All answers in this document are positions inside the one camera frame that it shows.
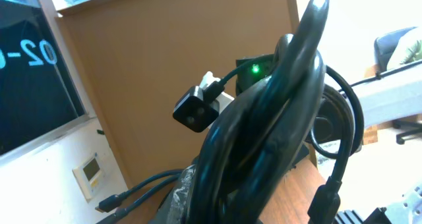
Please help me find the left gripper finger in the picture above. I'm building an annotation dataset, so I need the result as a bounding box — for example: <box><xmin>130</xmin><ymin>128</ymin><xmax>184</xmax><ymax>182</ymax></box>
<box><xmin>156</xmin><ymin>164</ymin><xmax>196</xmax><ymax>224</ymax></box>

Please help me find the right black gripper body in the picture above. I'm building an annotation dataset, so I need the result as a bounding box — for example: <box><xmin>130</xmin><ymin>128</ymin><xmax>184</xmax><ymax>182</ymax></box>
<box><xmin>296</xmin><ymin>85</ymin><xmax>357</xmax><ymax>172</ymax></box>

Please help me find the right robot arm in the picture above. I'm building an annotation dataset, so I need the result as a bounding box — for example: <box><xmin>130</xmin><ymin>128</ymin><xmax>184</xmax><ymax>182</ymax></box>
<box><xmin>235</xmin><ymin>54</ymin><xmax>363</xmax><ymax>157</ymax></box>

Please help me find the office chair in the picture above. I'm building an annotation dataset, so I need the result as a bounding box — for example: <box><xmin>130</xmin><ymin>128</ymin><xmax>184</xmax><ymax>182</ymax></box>
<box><xmin>375</xmin><ymin>27</ymin><xmax>421</xmax><ymax>145</ymax></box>

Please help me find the brown wooden partition board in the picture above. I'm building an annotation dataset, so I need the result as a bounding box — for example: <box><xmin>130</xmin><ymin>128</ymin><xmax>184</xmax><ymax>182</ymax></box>
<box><xmin>59</xmin><ymin>0</ymin><xmax>299</xmax><ymax>186</ymax></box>

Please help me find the dark window pane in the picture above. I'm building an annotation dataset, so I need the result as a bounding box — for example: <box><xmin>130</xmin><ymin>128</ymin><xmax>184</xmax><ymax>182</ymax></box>
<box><xmin>1</xmin><ymin>0</ymin><xmax>85</xmax><ymax>154</ymax></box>

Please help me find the wall thermostat panel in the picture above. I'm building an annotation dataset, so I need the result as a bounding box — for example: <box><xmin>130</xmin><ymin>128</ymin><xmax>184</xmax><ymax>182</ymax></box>
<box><xmin>73</xmin><ymin>153</ymin><xmax>106</xmax><ymax>202</ymax></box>

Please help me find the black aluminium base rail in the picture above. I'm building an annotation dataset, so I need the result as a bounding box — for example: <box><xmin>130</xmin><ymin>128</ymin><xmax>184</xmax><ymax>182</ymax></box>
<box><xmin>332</xmin><ymin>207</ymin><xmax>393</xmax><ymax>224</ymax></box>

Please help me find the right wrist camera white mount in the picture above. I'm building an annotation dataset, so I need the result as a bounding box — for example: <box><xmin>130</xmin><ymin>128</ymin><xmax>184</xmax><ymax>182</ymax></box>
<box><xmin>172</xmin><ymin>70</ymin><xmax>235</xmax><ymax>134</ymax></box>

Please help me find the right camera black cable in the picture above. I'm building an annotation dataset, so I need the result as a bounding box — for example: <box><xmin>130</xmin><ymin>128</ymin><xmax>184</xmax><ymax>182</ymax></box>
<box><xmin>204</xmin><ymin>57</ymin><xmax>365</xmax><ymax>160</ymax></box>

